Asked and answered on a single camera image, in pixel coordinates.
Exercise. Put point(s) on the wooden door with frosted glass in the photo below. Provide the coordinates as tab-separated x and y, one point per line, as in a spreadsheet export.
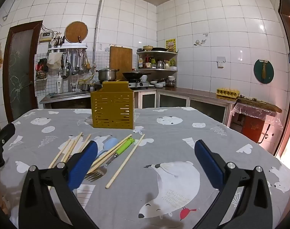
19	71

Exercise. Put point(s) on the white soap bottle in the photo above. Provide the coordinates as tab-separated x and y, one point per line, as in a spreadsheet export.
60	84

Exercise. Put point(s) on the group of white bowls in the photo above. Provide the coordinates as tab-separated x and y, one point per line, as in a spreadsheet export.
158	84

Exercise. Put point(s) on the silver portable gas stove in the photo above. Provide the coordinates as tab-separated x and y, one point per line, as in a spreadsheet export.
140	84

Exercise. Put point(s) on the red and black hanging item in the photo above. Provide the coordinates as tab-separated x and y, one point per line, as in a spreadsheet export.
42	65

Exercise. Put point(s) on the black frying pan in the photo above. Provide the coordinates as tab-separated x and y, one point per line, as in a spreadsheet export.
159	49

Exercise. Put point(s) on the light blue spoon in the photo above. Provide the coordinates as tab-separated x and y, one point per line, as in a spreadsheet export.
111	144

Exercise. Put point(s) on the cutlery cups with knives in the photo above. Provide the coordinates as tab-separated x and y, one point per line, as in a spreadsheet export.
57	42

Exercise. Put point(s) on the row of hanging kitchen utensils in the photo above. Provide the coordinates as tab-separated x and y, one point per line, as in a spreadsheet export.
75	63

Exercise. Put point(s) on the row of condiment bottles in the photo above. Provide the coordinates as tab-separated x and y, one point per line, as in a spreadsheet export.
149	62

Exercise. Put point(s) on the yellow egg carton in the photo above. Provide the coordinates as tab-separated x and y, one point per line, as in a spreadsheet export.
227	92

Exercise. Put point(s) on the yellow wall poster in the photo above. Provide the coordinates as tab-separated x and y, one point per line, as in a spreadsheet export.
170	44

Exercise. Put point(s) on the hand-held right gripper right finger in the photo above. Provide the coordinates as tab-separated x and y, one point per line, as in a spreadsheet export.
208	165

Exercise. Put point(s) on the grey wall pipe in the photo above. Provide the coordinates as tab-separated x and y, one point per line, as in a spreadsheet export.
97	28

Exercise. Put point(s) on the yellow slotted utensil holder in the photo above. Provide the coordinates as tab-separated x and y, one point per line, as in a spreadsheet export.
111	107

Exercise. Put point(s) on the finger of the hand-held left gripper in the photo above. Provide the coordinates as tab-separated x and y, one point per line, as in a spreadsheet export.
2	138

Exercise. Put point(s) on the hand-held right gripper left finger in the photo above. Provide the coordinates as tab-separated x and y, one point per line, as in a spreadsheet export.
84	163

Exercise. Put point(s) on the white hanging cloth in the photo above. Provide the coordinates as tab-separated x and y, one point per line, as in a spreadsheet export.
54	60

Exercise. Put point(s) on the metal corner shelf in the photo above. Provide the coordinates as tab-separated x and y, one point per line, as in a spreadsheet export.
157	69

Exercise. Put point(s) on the grey polar bear tablecloth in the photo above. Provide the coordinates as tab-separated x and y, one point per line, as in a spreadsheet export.
135	195

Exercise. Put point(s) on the clear plastic cover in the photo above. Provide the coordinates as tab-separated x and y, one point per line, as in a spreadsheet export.
252	113

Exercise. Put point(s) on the beige wall control box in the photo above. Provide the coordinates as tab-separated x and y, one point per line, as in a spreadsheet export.
45	37

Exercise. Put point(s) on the kitchen counter cabinet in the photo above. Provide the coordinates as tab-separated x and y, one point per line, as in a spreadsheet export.
195	95

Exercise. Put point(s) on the steel cooking pot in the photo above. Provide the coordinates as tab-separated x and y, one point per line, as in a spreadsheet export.
107	75

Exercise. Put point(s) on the beige bowl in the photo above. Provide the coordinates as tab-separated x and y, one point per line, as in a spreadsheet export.
147	48

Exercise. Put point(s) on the chrome faucet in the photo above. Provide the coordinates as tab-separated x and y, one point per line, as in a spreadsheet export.
70	76

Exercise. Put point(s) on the red stand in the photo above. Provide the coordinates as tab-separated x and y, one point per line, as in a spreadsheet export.
251	126

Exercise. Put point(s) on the small steel saucepan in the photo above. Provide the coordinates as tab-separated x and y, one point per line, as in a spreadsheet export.
85	86

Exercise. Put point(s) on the white wall socket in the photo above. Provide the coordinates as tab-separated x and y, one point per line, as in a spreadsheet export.
220	62

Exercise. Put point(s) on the round wooden board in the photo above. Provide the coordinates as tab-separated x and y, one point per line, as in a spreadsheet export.
75	31

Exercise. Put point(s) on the steel kitchen sink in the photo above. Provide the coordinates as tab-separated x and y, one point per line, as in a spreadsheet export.
68	95

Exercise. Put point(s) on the black wok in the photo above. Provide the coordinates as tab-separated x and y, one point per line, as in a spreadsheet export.
134	74

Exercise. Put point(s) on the green round board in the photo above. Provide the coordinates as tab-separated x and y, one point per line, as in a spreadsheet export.
257	72

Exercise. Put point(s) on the glass jar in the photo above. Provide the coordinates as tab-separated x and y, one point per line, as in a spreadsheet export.
171	81

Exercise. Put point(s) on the rectangular wooden cutting board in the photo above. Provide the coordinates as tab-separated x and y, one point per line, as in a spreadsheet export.
120	59

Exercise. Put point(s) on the metal wall utensil rack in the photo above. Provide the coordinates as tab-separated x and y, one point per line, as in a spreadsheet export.
67	46

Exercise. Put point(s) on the wall stickers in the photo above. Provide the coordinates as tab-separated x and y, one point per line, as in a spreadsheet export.
199	42

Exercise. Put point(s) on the thick wooden chopping block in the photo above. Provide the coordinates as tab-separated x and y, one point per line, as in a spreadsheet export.
257	105

